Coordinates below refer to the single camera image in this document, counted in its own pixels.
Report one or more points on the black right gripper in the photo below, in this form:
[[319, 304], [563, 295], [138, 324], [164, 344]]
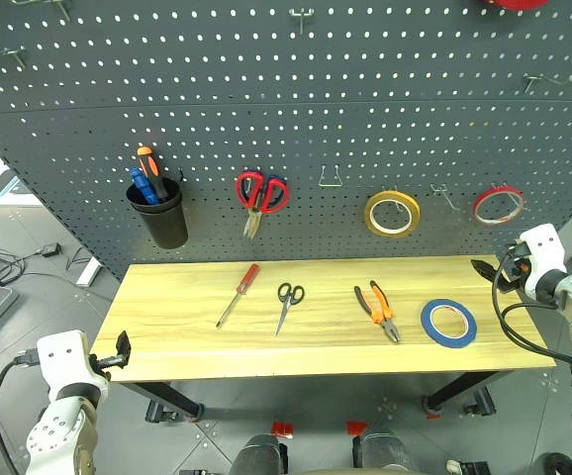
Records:
[[511, 277]]

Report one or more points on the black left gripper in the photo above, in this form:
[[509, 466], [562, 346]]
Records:
[[104, 363]]

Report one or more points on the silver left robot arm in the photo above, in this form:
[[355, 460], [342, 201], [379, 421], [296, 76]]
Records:
[[61, 430]]

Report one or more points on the dark grey metal pegboard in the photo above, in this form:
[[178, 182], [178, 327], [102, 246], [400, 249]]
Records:
[[286, 99]]

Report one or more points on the black table leg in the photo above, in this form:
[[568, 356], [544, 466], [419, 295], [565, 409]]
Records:
[[459, 388], [169, 396]]

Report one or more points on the red tape roll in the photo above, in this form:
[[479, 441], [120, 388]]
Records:
[[477, 205]]

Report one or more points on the blue tape roll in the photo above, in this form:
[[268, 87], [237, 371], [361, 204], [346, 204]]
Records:
[[424, 319]]

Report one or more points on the white rectangular box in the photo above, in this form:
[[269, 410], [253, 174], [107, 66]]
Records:
[[88, 273]]

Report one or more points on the orange and black pliers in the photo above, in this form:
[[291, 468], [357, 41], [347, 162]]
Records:
[[382, 316]]

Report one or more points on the black power adapter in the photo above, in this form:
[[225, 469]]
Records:
[[51, 250]]

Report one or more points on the yellow tape roll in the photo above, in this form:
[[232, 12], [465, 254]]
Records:
[[367, 214]]

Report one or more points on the black plastic cup holder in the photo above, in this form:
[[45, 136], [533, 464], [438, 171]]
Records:
[[164, 222]]

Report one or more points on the orange and black screwdriver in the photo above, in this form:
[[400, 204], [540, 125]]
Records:
[[148, 165]]

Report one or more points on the large red round object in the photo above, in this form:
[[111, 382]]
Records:
[[513, 4]]

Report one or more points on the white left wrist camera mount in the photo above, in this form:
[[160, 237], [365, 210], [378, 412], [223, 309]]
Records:
[[63, 363]]

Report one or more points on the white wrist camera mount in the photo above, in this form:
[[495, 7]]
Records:
[[545, 250], [63, 363]]

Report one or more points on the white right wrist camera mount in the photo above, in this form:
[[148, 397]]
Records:
[[545, 250]]

